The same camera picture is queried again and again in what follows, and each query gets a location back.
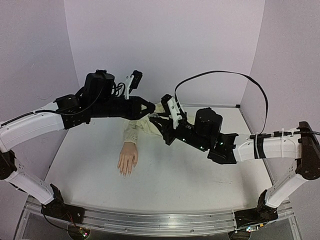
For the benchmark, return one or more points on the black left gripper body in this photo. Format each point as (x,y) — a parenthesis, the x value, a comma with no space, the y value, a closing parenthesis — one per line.
(130,114)

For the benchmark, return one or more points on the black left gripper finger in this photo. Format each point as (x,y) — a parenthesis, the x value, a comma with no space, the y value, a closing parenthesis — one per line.
(144,105)
(143,113)

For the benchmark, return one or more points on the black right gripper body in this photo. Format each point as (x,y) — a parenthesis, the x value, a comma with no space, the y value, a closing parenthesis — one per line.
(169,132)

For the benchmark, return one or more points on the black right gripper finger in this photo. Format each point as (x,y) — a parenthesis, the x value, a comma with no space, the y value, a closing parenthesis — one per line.
(163,125)
(163,116)

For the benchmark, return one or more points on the clear glitter nail polish bottle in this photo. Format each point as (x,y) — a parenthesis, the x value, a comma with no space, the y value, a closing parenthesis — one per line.
(153,116)

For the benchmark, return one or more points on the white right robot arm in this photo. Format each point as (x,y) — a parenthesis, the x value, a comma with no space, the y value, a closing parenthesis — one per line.
(205,134)

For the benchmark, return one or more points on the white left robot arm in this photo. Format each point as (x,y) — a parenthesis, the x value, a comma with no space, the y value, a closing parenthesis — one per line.
(100,97)

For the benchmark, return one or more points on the cream cloth garment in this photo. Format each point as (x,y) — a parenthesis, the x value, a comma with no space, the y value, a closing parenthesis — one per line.
(132,128)

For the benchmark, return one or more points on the mannequin hand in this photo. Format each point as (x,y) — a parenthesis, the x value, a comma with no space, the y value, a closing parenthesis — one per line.
(128,158)

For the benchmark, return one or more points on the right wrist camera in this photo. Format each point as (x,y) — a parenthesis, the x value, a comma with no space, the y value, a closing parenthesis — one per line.
(174,110)

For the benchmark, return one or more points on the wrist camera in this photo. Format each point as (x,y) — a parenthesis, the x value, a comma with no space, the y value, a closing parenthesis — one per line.
(174,110)
(132,83)

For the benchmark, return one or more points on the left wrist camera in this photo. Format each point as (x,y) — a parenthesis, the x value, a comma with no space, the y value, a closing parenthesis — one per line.
(132,83)

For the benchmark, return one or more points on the aluminium front rail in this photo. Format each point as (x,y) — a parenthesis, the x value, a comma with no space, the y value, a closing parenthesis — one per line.
(99,223)

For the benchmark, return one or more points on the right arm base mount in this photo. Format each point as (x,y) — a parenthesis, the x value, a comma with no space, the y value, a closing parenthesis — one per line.
(261,214)

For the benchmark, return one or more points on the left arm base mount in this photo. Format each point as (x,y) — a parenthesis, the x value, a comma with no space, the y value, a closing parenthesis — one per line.
(58,209)

